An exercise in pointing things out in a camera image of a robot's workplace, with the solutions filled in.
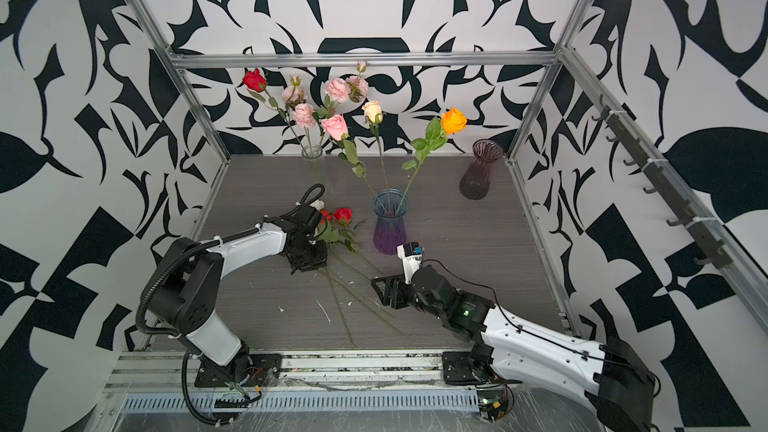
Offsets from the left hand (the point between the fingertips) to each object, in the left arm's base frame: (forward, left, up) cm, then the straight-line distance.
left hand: (327, 259), depth 91 cm
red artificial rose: (+14, -4, +1) cm, 15 cm away
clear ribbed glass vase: (+26, +4, +11) cm, 28 cm away
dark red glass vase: (+23, -48, +8) cm, 54 cm away
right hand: (-12, -16, +11) cm, 23 cm away
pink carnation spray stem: (+29, +5, +31) cm, 43 cm away
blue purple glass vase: (+9, -19, +14) cm, 25 cm away
